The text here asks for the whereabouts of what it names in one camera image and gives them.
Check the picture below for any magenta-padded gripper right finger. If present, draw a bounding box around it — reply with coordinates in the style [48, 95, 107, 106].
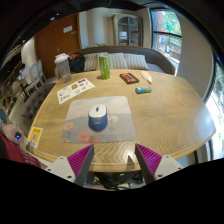
[134, 143, 184, 185]

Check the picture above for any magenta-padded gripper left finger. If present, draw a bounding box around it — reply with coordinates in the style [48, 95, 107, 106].
[44, 143, 96, 187]

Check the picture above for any blue and white computer mouse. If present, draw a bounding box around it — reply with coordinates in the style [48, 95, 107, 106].
[87, 103, 109, 133]

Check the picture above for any yellow square sticker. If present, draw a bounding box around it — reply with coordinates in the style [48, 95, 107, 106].
[26, 126, 44, 149]

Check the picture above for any person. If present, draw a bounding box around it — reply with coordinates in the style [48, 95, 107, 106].
[0, 108, 42, 169]

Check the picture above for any white sticker sheet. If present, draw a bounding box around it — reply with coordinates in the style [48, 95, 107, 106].
[56, 77, 96, 105]

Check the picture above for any green and blue small pack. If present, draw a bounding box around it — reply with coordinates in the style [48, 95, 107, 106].
[134, 86, 153, 95]

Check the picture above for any grey tufted chair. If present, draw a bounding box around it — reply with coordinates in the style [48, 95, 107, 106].
[19, 84, 51, 128]

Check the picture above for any black and red box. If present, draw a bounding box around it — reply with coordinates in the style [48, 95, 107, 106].
[119, 72, 140, 85]

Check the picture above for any clear plastic shaker bottle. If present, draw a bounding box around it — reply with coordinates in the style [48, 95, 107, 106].
[54, 53, 72, 84]

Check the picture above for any green drink can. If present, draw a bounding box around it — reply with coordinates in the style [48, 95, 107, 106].
[98, 54, 111, 80]

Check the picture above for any black backpack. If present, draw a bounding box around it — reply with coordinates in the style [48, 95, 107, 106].
[68, 52, 86, 74]

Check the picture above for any striped cushion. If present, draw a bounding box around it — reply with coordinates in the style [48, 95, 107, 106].
[108, 52, 128, 70]
[123, 53, 150, 71]
[83, 53, 100, 72]

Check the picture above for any grey curved sofa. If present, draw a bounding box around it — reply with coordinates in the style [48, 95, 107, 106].
[68, 45, 177, 76]

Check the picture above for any brown wooden door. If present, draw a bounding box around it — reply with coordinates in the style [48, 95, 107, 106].
[34, 13, 82, 79]

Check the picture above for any black-framed window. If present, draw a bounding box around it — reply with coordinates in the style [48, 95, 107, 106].
[150, 8, 184, 66]

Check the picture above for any arched glass door cabinet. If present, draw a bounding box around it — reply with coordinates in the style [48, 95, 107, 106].
[111, 13, 144, 48]

